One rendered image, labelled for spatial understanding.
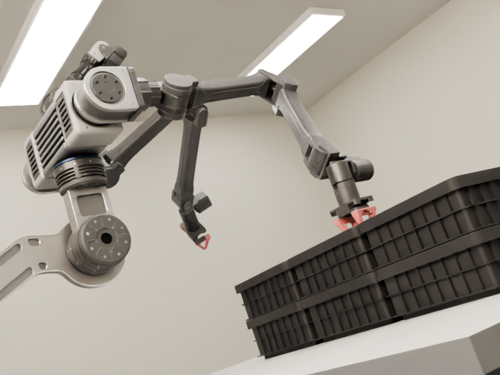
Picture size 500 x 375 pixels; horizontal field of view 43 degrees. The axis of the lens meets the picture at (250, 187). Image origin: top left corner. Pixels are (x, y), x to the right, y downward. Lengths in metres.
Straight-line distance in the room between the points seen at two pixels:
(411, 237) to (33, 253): 0.97
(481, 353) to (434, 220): 0.63
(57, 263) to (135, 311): 3.13
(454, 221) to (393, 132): 4.59
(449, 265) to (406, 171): 4.50
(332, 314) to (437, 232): 0.40
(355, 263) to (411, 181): 4.30
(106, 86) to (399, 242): 0.79
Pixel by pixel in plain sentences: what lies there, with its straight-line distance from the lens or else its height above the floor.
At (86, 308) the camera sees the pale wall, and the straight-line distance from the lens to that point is 4.75.
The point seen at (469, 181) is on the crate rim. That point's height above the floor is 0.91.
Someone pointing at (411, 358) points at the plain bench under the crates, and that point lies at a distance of 0.75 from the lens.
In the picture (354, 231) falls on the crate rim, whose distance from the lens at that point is 1.46.
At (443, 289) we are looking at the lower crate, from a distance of 1.33.
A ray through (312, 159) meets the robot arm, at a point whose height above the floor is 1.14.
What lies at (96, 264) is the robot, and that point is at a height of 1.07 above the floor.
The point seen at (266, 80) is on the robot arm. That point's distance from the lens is 1.94.
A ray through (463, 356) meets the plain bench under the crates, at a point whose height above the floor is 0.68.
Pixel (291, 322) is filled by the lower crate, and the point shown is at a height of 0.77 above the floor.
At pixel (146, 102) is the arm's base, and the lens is 1.67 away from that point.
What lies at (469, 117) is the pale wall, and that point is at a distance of 5.39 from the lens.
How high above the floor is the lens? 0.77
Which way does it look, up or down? 13 degrees up
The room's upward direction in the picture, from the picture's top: 19 degrees counter-clockwise
